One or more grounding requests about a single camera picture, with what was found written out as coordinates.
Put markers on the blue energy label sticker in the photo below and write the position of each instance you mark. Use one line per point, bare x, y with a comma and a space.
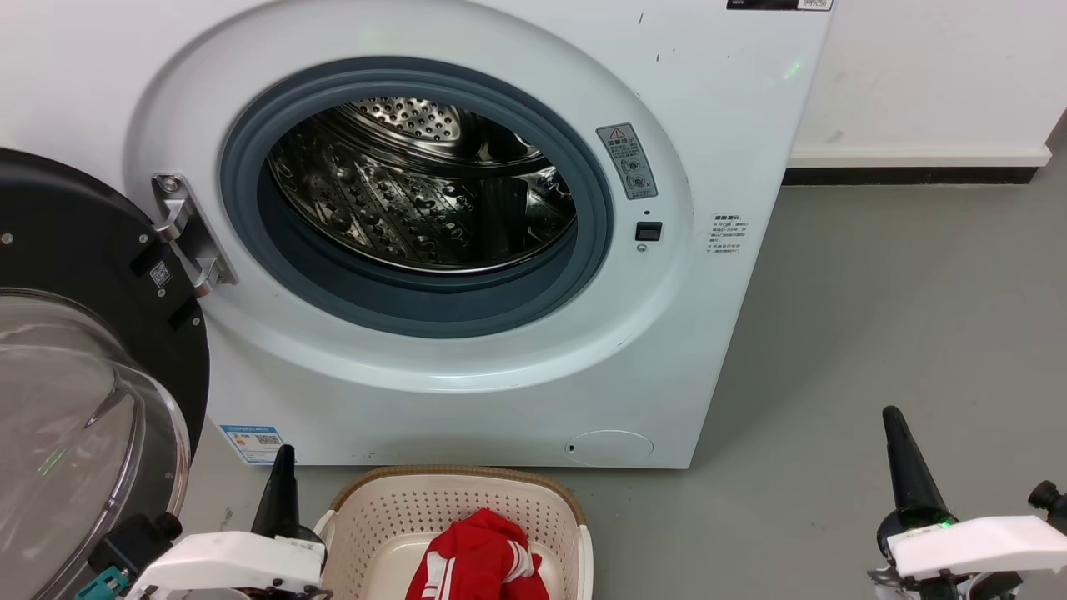
252, 444

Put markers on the round drain filter cover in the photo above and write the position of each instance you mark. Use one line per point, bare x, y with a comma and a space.
608, 447

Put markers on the stainless steel washing machine drum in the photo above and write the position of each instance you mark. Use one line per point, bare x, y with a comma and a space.
375, 200

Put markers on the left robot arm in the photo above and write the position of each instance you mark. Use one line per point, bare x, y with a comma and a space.
133, 537

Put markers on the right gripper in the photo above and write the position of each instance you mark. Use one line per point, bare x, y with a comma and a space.
909, 523

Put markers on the QR code sticker on door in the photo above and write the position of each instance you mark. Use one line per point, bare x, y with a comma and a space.
161, 274

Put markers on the red garment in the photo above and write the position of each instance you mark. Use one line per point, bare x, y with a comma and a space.
475, 558

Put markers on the cream perforated laundry basket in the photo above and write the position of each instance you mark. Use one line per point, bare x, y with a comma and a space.
392, 517

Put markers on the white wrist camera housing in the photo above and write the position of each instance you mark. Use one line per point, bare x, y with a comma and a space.
984, 542
233, 562

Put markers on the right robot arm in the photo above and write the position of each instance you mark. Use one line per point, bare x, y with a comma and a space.
1049, 500

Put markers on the silver metal door hinge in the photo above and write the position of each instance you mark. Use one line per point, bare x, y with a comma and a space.
190, 235

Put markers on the grey warning sticker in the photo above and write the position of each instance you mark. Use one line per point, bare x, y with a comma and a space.
627, 162

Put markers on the grey rubber door gasket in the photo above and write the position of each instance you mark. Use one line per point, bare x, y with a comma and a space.
417, 308

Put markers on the teal plug connector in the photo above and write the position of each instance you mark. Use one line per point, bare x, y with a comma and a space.
102, 583

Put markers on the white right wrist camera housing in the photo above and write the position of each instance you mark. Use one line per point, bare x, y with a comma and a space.
984, 542

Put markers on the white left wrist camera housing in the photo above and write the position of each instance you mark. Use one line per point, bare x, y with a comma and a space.
233, 562

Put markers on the open washer door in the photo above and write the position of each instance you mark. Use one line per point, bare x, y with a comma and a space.
67, 229

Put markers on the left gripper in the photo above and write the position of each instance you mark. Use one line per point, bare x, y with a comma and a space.
283, 594

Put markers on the white and black baseboard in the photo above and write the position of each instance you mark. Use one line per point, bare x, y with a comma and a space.
917, 158

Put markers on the white front-load washing machine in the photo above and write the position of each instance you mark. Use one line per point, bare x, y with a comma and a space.
708, 333

